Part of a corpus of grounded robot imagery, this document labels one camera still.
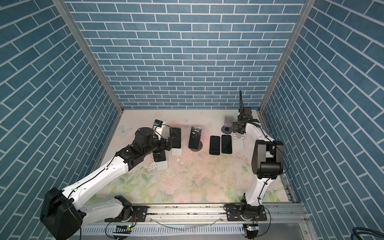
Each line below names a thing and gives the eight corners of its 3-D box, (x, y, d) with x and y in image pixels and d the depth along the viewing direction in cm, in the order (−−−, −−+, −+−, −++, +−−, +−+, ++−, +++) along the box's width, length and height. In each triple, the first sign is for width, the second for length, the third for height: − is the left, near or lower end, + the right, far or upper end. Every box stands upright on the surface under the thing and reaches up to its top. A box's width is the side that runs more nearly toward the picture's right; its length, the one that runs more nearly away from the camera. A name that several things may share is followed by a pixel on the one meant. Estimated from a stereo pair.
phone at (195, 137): (189, 150, 99) (188, 140, 90) (192, 136, 106) (191, 125, 97) (199, 151, 98) (199, 141, 89) (201, 137, 106) (201, 127, 97)
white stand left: (156, 170, 91) (154, 166, 87) (157, 164, 93) (155, 160, 89) (167, 170, 91) (165, 166, 87) (168, 164, 94) (166, 160, 89)
